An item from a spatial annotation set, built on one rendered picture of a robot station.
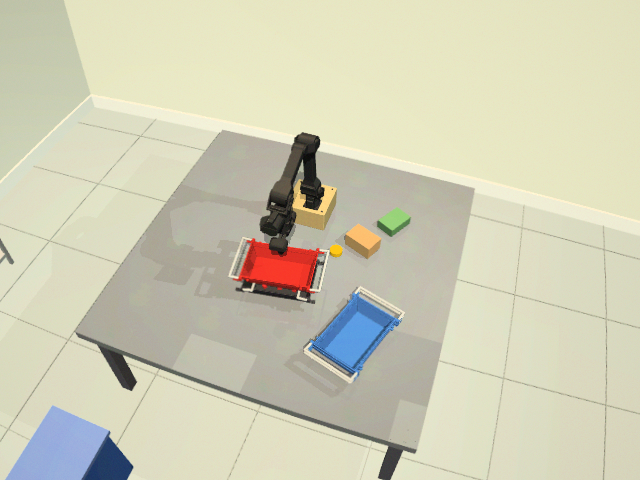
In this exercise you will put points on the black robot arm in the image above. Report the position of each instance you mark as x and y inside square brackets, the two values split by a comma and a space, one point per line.
[304, 147]

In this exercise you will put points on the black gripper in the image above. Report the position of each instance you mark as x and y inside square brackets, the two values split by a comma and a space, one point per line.
[280, 244]

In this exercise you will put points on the green rectangular block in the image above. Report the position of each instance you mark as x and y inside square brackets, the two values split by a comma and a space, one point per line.
[393, 222]

